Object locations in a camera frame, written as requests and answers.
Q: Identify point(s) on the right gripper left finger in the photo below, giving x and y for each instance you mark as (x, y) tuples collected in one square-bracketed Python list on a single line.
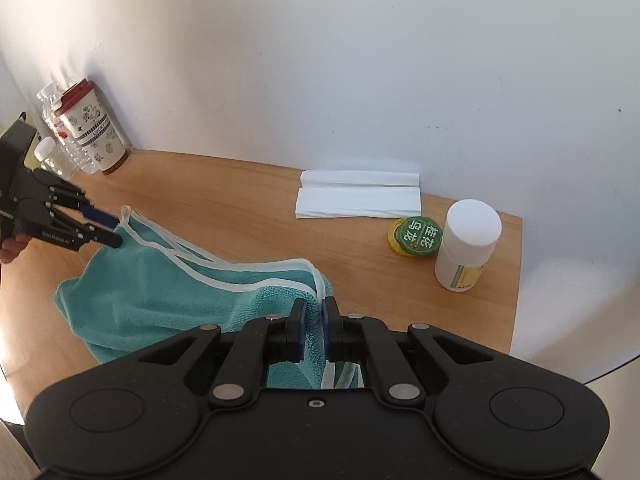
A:
[(262, 342)]

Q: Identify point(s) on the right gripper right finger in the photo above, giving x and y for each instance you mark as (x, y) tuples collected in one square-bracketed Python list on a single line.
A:
[(370, 344)]

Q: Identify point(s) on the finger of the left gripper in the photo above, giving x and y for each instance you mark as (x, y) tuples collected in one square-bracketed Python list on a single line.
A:
[(97, 215), (107, 238)]

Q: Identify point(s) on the teal towel white trim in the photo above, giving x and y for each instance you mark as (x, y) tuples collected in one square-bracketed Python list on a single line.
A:
[(157, 285)]

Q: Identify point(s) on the person left hand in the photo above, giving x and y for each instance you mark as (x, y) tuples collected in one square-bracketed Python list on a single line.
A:
[(12, 247)]

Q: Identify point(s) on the white lid glass jar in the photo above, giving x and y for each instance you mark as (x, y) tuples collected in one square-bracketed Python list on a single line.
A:
[(52, 157)]

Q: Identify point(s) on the water bottle right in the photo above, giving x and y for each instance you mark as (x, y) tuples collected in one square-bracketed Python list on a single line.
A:
[(78, 155)]

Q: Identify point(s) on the water bottle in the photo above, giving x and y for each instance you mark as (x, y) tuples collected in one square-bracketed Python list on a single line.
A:
[(50, 99), (78, 155)]

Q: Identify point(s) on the red lid travel tumbler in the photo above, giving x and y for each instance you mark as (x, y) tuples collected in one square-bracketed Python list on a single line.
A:
[(90, 124)]

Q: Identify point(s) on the water bottle middle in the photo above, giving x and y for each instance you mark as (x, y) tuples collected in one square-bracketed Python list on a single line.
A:
[(50, 99)]

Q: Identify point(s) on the green yellow round tin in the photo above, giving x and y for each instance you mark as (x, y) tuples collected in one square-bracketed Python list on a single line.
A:
[(417, 237)]

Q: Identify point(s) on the folded white tissue paper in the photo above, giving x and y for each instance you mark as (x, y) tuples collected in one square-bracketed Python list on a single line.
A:
[(358, 194)]

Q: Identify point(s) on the white pill bottle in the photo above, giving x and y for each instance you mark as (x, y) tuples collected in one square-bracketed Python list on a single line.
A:
[(471, 232)]

